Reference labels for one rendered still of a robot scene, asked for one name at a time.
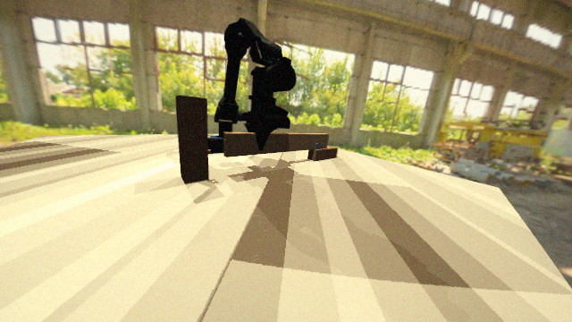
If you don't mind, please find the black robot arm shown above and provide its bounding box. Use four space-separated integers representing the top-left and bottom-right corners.
214 18 297 137

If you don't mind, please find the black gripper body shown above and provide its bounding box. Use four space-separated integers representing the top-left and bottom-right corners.
237 91 290 129

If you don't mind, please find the long brown wooden rail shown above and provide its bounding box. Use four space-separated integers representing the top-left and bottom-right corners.
223 132 330 157

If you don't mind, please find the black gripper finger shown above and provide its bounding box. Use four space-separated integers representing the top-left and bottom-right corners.
254 125 277 150
244 123 260 132

